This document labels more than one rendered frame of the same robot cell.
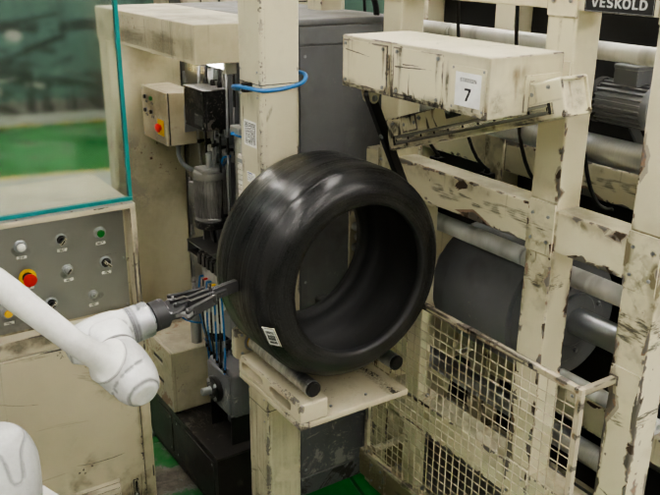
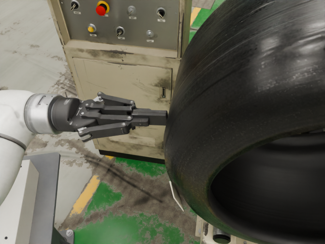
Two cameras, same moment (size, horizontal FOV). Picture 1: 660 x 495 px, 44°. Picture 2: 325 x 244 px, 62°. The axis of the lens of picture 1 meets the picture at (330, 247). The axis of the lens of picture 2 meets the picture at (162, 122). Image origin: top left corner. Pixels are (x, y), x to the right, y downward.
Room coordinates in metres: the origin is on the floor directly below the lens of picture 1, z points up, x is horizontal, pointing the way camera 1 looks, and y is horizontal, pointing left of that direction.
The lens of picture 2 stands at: (1.68, 0.00, 1.61)
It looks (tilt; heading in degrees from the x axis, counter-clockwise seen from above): 49 degrees down; 44
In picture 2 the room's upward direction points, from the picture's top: straight up
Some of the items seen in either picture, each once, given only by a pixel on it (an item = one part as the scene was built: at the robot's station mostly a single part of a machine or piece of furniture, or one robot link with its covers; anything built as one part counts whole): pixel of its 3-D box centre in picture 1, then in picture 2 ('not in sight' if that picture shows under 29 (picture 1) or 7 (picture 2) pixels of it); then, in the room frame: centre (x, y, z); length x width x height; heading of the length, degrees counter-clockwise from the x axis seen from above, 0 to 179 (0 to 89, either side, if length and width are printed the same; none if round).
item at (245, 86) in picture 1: (269, 82); not in sight; (2.37, 0.18, 1.65); 0.19 x 0.19 x 0.06; 33
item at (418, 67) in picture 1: (442, 70); not in sight; (2.22, -0.30, 1.71); 0.61 x 0.25 x 0.15; 33
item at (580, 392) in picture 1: (454, 427); not in sight; (2.16, -0.38, 0.65); 0.90 x 0.02 x 0.70; 33
